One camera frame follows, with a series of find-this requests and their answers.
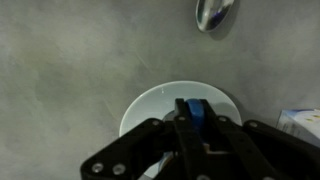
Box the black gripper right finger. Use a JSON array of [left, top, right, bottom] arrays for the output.
[[199, 98, 320, 180]]

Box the white blue tea box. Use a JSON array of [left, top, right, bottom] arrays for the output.
[[275, 108, 320, 148]]

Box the metal spoon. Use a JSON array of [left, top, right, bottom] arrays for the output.
[[195, 0, 238, 33]]

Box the blue mug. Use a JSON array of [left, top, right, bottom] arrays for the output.
[[156, 98, 218, 171]]

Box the white round plate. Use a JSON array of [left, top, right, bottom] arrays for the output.
[[118, 80, 243, 179]]

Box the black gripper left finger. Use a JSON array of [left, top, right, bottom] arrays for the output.
[[80, 98, 214, 180]]

